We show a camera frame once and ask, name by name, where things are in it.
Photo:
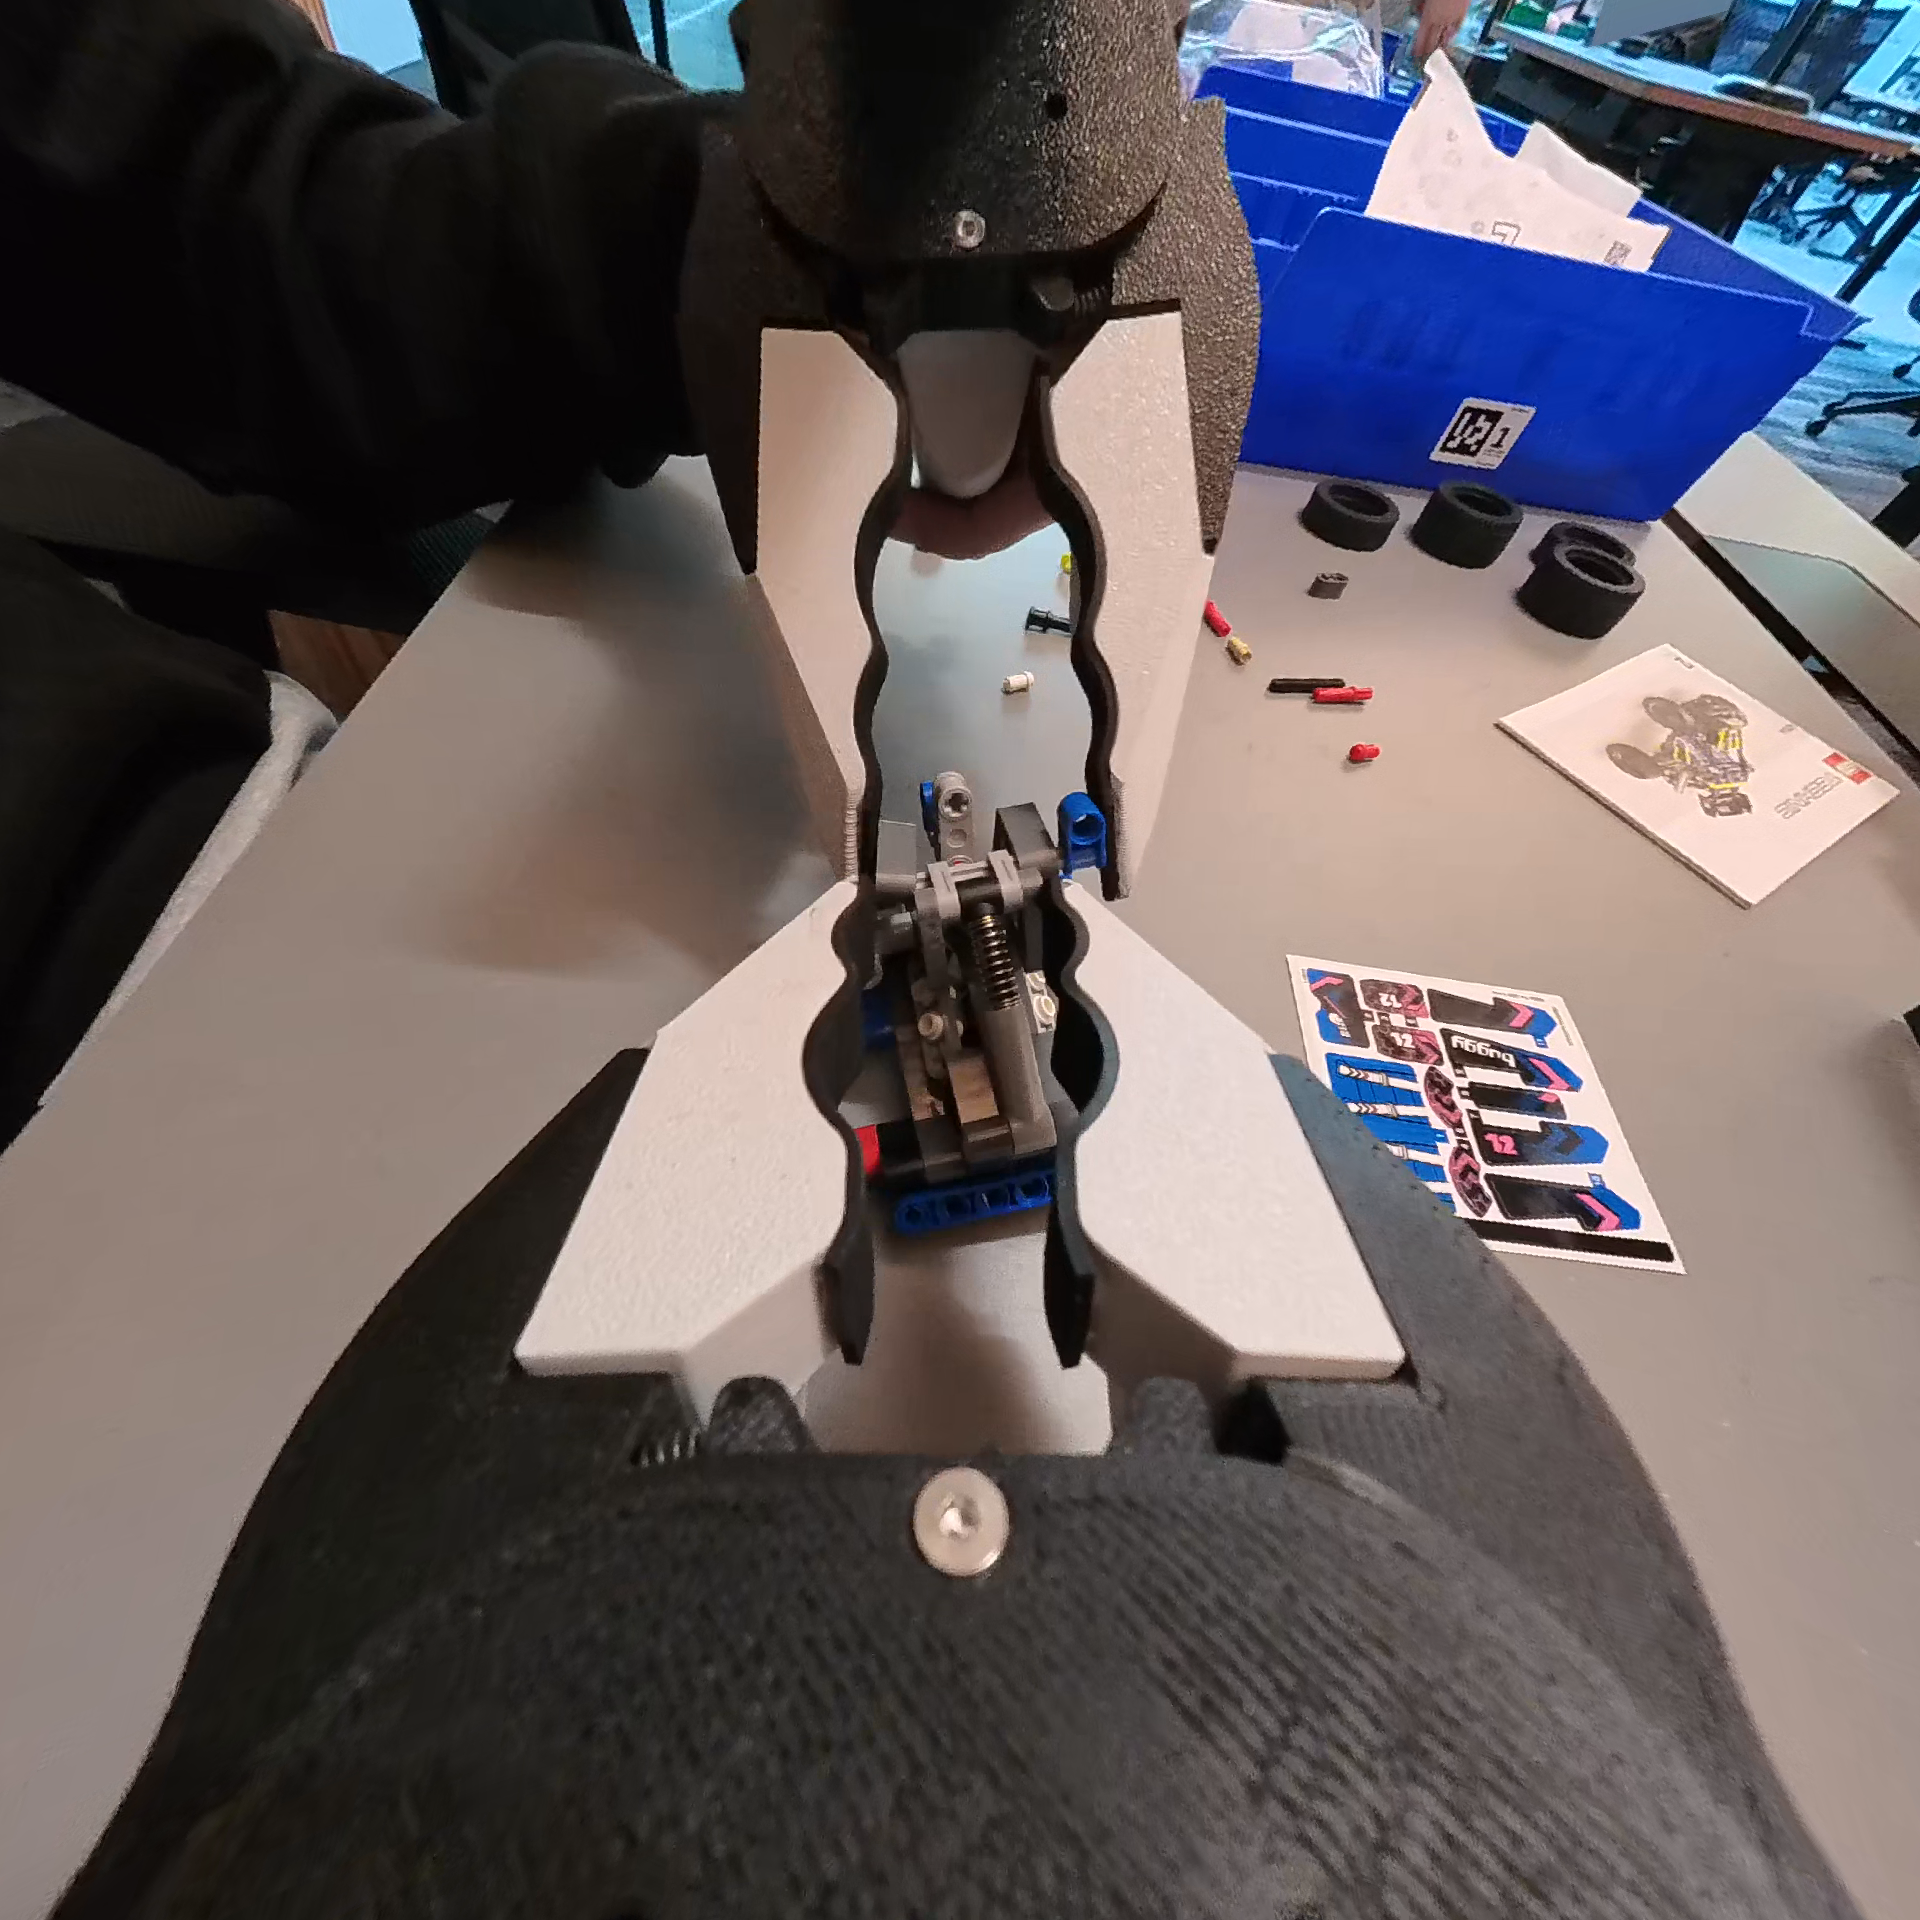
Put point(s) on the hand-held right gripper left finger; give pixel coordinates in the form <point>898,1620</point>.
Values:
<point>677,1203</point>

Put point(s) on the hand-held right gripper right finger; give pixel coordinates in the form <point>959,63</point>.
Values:
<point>1240,1203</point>

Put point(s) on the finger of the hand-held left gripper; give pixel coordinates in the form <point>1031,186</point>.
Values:
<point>1144,479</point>
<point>807,479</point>

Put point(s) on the toy buggy chassis assembly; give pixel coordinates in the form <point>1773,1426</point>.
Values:
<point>979,1022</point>

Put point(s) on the blue plastic connector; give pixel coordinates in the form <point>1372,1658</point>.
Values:
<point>1079,832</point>

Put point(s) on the person's left forearm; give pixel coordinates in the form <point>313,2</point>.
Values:
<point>373,255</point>

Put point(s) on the person's left hand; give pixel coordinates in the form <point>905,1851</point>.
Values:
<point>967,521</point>

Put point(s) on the black plastic axle pin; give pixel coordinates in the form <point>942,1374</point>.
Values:
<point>1047,619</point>

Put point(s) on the black plastic axle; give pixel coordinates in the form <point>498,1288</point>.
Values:
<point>1296,684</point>

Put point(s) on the blue and pink sticker sheet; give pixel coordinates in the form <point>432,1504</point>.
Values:
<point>1482,1110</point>

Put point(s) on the blue storage bin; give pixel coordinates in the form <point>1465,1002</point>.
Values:
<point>1296,196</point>
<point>1502,387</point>
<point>1293,94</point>

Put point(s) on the clear plastic bag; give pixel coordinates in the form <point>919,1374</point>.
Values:
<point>1293,41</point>

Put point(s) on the white paper sheets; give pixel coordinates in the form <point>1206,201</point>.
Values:
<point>1502,180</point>

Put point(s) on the brown wooden cabinet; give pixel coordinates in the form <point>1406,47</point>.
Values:
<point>341,660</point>

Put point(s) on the white buggy picture booklet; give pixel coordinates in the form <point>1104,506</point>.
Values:
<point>1692,776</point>

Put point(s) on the dark grey upright panel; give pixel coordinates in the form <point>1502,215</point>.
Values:
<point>1812,588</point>

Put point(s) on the brown office desk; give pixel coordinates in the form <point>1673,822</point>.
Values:
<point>1692,81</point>

